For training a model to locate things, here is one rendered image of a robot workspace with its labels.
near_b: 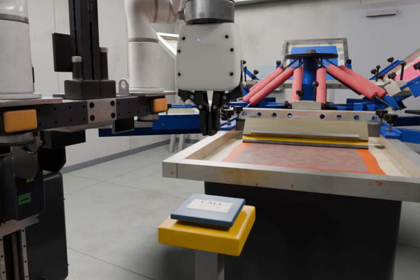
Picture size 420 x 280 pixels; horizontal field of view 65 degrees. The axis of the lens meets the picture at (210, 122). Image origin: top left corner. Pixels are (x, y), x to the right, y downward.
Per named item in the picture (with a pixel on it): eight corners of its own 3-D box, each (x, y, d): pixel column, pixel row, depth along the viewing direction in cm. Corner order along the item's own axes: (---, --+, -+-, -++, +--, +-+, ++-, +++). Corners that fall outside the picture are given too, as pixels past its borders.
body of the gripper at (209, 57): (169, 14, 49) (170, 90, 50) (237, 10, 46) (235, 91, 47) (187, 22, 56) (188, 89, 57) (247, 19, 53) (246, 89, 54)
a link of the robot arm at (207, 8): (168, 0, 48) (169, 20, 49) (227, -4, 46) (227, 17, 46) (187, 10, 55) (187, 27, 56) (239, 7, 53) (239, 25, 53)
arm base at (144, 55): (110, 91, 107) (108, 42, 105) (136, 90, 118) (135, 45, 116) (147, 92, 100) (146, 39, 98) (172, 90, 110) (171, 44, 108)
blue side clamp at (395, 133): (401, 154, 104) (403, 132, 103) (384, 154, 105) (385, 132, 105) (383, 138, 132) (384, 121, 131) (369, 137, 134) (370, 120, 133)
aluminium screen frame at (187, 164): (460, 207, 59) (462, 186, 58) (162, 177, 76) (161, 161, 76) (380, 135, 133) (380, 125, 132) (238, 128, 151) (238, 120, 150)
